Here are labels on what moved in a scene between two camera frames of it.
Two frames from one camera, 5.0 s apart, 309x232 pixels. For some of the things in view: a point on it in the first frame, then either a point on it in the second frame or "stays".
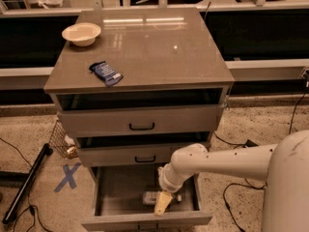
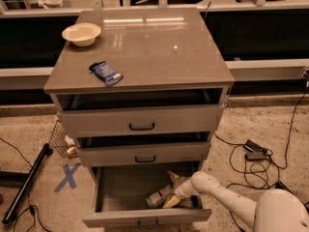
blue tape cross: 69,176 stays
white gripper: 169,186 -> 181,186
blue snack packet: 107,72 stays
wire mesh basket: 60,143 stays
